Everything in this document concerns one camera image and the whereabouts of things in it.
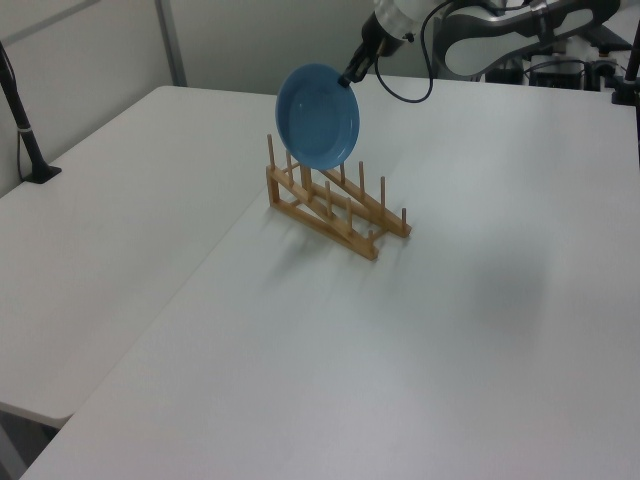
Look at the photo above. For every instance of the black pole with clamp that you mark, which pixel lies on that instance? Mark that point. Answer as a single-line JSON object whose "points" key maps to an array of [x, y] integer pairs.
{"points": [[632, 65]]}

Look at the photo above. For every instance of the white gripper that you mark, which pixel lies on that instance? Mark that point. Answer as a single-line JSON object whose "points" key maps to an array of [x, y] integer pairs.
{"points": [[379, 37]]}

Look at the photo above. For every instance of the black lab equipment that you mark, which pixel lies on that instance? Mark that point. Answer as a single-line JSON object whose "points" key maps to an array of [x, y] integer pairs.
{"points": [[565, 70]]}

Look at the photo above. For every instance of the black pole with flat base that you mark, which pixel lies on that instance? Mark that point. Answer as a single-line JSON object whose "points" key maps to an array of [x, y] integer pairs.
{"points": [[30, 145]]}

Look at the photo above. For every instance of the blue ceramic plate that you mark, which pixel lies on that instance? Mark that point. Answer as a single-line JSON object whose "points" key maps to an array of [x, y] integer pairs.
{"points": [[318, 116]]}

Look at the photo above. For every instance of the wooden plate rack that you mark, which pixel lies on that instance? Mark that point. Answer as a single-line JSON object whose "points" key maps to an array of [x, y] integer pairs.
{"points": [[345, 234]]}

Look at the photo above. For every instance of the gray partition frame post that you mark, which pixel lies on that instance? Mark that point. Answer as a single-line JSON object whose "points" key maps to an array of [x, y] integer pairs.
{"points": [[172, 45]]}

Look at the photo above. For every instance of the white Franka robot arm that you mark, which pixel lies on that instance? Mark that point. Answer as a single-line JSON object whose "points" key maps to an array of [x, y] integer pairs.
{"points": [[460, 22]]}

